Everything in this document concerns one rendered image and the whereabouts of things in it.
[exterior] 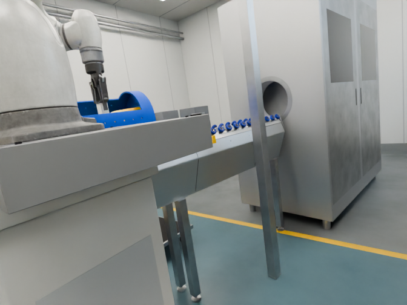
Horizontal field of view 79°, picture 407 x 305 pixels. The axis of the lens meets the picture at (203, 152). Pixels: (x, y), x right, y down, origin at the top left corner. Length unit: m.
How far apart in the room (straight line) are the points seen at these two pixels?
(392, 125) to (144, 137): 4.75
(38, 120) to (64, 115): 0.05
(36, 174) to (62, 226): 0.16
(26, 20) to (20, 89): 0.13
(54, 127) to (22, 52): 0.14
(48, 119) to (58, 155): 0.19
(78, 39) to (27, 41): 0.64
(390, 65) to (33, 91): 4.81
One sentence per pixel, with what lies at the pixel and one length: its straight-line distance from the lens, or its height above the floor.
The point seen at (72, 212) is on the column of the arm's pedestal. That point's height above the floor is 0.94.
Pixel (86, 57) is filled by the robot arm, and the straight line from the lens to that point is 1.19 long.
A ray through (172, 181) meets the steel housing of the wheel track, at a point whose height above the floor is 0.75.
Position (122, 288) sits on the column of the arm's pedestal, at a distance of 0.60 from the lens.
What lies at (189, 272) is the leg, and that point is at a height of 0.19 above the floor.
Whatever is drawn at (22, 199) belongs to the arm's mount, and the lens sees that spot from 0.37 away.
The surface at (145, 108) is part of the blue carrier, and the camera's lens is 1.19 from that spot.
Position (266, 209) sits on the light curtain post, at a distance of 1.56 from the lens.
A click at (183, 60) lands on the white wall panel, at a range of 6.84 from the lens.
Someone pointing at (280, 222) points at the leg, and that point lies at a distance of 2.26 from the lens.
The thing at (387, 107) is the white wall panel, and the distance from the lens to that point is 4.99.
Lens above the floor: 1.08
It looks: 9 degrees down
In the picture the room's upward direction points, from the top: 8 degrees counter-clockwise
